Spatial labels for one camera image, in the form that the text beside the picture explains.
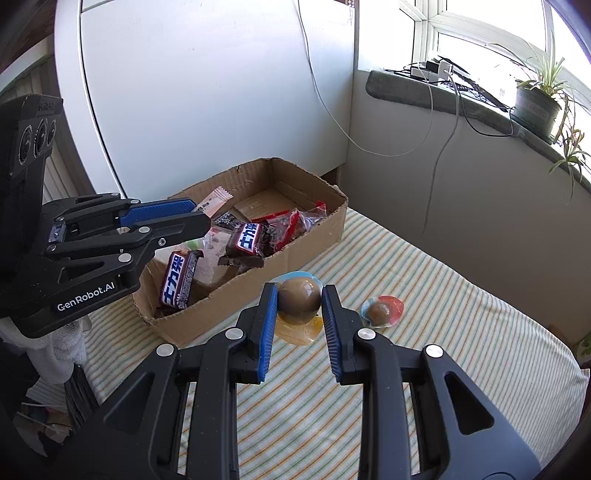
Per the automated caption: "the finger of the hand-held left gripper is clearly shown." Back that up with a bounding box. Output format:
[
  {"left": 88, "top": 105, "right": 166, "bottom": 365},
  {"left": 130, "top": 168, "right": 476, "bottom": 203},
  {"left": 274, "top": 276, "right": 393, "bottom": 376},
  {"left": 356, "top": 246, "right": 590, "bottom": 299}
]
[
  {"left": 41, "top": 196, "right": 197, "bottom": 232},
  {"left": 45, "top": 212, "right": 212, "bottom": 278}
]

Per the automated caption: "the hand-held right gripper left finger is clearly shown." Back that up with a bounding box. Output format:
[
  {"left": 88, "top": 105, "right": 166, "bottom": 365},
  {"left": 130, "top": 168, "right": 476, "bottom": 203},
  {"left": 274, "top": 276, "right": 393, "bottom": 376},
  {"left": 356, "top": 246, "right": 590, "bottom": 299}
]
[{"left": 71, "top": 281, "right": 280, "bottom": 480}]

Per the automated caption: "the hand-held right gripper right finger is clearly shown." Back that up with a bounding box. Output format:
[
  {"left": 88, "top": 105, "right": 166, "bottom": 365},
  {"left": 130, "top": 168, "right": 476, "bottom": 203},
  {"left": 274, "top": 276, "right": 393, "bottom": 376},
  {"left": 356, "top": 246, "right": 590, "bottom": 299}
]
[{"left": 322, "top": 285, "right": 542, "bottom": 480}]

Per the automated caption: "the braised egg yellow packet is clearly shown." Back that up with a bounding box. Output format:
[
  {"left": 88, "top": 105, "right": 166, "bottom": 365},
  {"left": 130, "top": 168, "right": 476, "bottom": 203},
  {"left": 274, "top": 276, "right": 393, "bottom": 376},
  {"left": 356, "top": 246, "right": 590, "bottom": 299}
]
[{"left": 272, "top": 271, "right": 324, "bottom": 346}]

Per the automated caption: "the pale pink snack packet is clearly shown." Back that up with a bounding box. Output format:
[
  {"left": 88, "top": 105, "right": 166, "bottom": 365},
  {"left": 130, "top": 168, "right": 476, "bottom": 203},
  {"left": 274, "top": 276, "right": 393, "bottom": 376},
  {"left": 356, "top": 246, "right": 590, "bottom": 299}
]
[{"left": 198, "top": 185, "right": 232, "bottom": 217}]

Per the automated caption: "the brown chocolate bar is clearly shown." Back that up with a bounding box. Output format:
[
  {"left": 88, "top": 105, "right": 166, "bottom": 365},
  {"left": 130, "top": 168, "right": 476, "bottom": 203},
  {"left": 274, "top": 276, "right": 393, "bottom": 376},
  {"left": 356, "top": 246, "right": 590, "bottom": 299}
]
[
  {"left": 218, "top": 222, "right": 274, "bottom": 269},
  {"left": 159, "top": 249, "right": 205, "bottom": 317}
]

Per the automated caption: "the brown cardboard box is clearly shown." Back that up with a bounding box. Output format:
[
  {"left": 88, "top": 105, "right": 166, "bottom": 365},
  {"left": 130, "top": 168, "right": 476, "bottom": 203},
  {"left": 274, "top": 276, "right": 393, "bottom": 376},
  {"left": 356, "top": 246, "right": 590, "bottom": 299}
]
[{"left": 131, "top": 157, "right": 349, "bottom": 348}]

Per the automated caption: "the clear packet of red dates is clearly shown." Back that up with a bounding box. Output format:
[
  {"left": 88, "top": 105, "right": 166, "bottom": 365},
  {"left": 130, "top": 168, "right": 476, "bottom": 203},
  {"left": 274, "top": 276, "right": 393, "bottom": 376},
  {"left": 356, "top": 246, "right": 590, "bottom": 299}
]
[{"left": 252, "top": 200, "right": 328, "bottom": 256}]

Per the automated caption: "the white radiator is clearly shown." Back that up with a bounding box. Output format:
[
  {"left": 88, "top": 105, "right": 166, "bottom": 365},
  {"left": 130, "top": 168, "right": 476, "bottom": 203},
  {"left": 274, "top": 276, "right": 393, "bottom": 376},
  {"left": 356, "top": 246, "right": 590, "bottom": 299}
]
[{"left": 42, "top": 147, "right": 99, "bottom": 203}]

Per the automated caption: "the braised egg red packet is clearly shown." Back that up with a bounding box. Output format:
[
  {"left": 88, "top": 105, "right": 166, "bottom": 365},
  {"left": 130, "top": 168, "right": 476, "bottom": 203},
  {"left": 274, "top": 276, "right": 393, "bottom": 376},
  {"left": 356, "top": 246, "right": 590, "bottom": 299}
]
[{"left": 360, "top": 294, "right": 406, "bottom": 329}]

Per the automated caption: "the striped bed sheet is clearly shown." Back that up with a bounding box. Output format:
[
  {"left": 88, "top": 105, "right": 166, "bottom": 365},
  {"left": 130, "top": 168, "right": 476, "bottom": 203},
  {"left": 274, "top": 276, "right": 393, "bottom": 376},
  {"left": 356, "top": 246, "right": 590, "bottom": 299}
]
[{"left": 83, "top": 208, "right": 591, "bottom": 480}]

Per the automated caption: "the white wardrobe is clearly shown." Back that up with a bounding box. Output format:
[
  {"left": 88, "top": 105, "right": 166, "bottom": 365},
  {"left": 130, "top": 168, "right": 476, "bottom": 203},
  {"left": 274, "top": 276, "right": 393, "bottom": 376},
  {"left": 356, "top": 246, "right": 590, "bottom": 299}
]
[{"left": 53, "top": 0, "right": 357, "bottom": 200}]

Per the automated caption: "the white cloth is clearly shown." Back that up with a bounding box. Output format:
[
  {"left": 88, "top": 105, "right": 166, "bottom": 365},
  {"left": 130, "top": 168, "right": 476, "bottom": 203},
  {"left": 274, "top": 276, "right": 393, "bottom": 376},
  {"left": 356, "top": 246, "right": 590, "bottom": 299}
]
[{"left": 0, "top": 318, "right": 89, "bottom": 385}]

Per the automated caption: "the white power strip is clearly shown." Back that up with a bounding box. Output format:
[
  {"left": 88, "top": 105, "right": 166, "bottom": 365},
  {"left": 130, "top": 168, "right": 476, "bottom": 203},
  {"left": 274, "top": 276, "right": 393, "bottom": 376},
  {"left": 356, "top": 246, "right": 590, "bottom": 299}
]
[{"left": 410, "top": 58, "right": 456, "bottom": 85}]

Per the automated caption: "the potted spider plant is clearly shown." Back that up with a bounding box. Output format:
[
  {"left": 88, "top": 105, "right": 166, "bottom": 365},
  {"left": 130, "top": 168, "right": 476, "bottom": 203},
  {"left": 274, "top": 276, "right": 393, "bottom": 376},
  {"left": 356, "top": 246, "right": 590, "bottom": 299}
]
[{"left": 487, "top": 32, "right": 591, "bottom": 200}]

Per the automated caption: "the thin white cable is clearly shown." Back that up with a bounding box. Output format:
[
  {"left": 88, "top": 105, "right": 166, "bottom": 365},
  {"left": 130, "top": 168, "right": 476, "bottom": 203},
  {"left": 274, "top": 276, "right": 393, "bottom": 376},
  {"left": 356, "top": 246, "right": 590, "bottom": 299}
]
[{"left": 297, "top": 0, "right": 434, "bottom": 158}]

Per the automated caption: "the grey cable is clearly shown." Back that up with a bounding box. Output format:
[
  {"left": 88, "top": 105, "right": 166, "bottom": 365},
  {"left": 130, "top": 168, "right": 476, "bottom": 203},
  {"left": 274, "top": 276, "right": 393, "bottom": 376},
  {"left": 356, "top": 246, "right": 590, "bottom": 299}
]
[{"left": 427, "top": 82, "right": 461, "bottom": 217}]

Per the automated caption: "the black cable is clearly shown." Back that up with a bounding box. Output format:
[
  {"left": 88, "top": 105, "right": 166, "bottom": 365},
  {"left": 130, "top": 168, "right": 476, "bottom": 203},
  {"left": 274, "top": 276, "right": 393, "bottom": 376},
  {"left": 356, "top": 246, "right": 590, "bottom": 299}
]
[{"left": 454, "top": 78, "right": 516, "bottom": 137}]

